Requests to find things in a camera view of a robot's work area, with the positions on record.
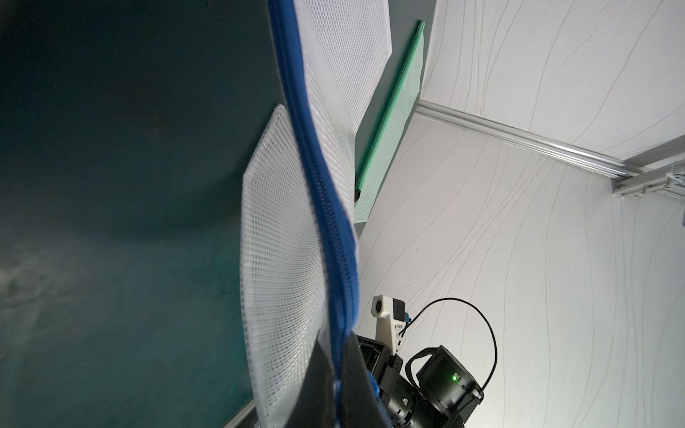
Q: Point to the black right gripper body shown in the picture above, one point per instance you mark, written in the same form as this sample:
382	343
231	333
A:
398	397

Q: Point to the blue zipper document bag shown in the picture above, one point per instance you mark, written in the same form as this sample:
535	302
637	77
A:
299	252

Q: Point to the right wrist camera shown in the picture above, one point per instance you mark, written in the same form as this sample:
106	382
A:
391	320

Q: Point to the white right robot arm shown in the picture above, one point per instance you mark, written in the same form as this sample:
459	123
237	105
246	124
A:
433	390

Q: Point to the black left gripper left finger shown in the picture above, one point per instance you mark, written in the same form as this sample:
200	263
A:
315	406

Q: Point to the aluminium corner frame post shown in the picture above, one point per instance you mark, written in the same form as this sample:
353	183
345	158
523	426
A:
659	170

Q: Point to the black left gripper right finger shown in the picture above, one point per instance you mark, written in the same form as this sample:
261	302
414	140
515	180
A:
360	405

